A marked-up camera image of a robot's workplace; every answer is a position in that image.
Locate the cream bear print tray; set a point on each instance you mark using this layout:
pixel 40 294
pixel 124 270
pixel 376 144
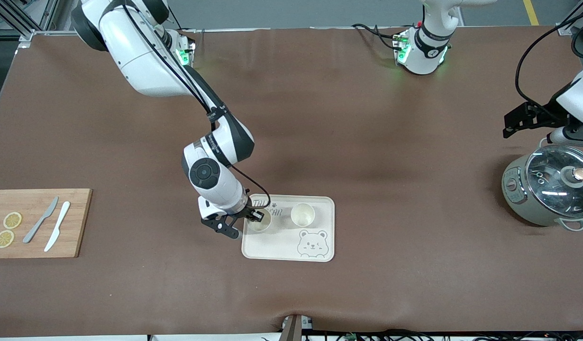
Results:
pixel 282 246

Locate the wooden cutting board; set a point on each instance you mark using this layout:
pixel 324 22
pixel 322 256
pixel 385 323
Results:
pixel 78 222

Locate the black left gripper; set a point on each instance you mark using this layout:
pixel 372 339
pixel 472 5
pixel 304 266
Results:
pixel 539 115

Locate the white IKEA cup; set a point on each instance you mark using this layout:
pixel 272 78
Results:
pixel 262 226
pixel 303 214

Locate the lemon slice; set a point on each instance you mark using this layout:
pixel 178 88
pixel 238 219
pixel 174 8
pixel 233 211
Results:
pixel 12 220
pixel 4 239

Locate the grey plastic knife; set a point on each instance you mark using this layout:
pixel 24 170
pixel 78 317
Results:
pixel 38 223

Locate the white plastic knife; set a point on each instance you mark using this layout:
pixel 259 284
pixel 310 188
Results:
pixel 58 227

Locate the glass pot lid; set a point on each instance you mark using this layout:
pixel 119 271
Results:
pixel 552 189

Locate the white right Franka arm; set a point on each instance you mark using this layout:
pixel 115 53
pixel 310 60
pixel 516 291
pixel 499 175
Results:
pixel 144 57

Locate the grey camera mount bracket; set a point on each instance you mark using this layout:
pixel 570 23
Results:
pixel 294 327

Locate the aluminium frame profile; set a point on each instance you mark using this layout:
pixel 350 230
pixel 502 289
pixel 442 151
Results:
pixel 16 19
pixel 569 23

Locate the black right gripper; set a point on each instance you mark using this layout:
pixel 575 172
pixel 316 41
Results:
pixel 244 211

